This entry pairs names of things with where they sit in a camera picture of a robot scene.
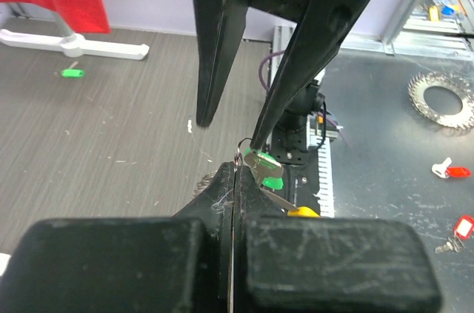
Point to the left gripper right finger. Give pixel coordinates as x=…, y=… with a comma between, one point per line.
x=296, y=264

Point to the metal keyring with yellow grip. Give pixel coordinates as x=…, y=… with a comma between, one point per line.
x=274, y=191

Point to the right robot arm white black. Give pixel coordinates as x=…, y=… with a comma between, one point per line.
x=288, y=134

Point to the white slotted cable duct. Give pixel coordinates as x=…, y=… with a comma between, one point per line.
x=325, y=178

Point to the green key tag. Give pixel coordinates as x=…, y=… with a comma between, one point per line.
x=266, y=170
x=72, y=71

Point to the red white key tag outside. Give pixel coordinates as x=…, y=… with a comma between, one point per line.
x=462, y=232

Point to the silver white clothes rack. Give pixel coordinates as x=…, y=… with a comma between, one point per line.
x=72, y=44

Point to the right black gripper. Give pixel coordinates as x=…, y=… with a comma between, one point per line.
x=322, y=26

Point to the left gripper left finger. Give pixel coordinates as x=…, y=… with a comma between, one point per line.
x=179, y=263

